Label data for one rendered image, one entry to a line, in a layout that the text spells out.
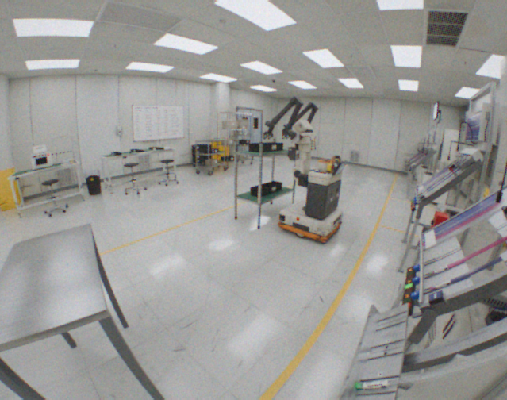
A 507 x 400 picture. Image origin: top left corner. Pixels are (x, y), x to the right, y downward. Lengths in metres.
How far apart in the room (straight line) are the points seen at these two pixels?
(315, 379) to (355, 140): 9.18
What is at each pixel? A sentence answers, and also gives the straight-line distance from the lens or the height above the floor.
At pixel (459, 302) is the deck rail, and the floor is 0.79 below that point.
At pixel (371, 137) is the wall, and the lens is 9.60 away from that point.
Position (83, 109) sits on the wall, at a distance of 6.47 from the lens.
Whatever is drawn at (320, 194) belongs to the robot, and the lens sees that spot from 2.34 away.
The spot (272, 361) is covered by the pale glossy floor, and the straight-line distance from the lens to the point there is 1.41.
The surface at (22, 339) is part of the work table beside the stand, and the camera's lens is 0.75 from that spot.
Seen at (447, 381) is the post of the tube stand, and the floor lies 0.75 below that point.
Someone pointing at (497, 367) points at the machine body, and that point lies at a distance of 1.16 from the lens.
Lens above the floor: 1.24
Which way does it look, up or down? 19 degrees down
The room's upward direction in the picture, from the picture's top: 1 degrees clockwise
